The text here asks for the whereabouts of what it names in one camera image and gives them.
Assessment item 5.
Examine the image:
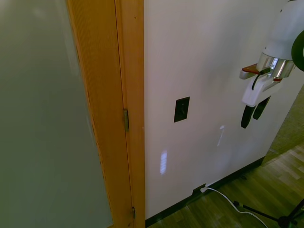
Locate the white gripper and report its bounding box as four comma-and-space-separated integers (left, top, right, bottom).
240, 76, 283, 129

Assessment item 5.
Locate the black baseboard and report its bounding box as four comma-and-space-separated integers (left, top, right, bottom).
144, 157, 265, 228

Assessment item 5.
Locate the frosted glass wooden door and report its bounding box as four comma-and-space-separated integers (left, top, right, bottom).
0, 0, 135, 228

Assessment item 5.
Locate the black camera cable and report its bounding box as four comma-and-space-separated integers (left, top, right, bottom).
251, 68, 270, 91

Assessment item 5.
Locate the red and grey wrist camera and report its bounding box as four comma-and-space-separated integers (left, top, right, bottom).
239, 63, 262, 80

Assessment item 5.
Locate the black light switch plate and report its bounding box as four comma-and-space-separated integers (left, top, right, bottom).
173, 96, 190, 124

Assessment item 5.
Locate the white power cable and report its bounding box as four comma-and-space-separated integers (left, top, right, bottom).
206, 187, 268, 228

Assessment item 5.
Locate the black camera tripod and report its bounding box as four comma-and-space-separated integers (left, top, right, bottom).
232, 198, 304, 228

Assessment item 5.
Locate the wooden door frame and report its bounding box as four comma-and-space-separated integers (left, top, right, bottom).
114, 0, 146, 228

